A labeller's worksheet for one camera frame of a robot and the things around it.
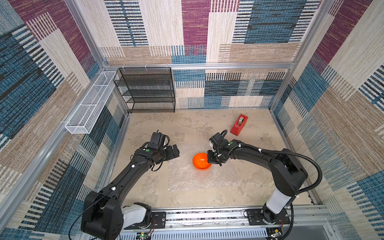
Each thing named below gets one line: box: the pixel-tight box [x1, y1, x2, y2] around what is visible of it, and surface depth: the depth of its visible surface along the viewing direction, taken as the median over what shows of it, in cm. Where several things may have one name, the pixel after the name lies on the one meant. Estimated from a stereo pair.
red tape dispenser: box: [230, 113, 249, 136], surface depth 107 cm
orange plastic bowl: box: [192, 152, 212, 171], surface depth 89 cm
